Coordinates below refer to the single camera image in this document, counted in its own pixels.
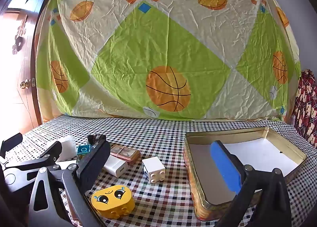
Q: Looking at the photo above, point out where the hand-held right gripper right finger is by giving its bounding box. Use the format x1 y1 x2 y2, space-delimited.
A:
210 140 290 227

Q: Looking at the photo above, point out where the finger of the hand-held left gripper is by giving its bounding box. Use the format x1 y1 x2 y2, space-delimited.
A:
0 133 23 156
2 141 63 190

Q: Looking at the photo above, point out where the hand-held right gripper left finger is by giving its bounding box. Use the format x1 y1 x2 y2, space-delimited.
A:
28 140 111 227

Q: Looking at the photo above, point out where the clear plastic bag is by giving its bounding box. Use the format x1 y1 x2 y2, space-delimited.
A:
56 136 78 170

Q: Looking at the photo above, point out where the white charger adapter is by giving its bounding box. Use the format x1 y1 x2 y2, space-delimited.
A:
103 156 129 177

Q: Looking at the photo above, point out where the black glitter hair clip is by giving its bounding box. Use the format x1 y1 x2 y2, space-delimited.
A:
87 133 106 146

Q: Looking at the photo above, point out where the gold metal tin box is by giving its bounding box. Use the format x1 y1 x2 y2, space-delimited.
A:
183 126 307 220

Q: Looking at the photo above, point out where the card bundle with rubber band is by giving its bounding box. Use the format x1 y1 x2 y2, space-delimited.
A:
110 144 141 167

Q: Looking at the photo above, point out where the yellow face toy brick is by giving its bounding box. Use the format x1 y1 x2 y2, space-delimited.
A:
91 184 136 218

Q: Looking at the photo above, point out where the teal toy block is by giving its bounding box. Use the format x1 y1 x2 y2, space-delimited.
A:
76 145 92 160

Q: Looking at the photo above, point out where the wooden door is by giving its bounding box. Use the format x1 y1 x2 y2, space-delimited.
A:
0 0 62 134

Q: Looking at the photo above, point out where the checkered tablecloth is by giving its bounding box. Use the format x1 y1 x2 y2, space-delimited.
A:
0 114 317 227

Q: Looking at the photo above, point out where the red plaid bear cloth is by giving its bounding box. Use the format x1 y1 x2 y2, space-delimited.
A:
293 69 317 148

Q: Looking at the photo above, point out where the basketball print bed sheet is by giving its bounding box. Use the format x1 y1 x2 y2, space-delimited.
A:
35 0 302 121

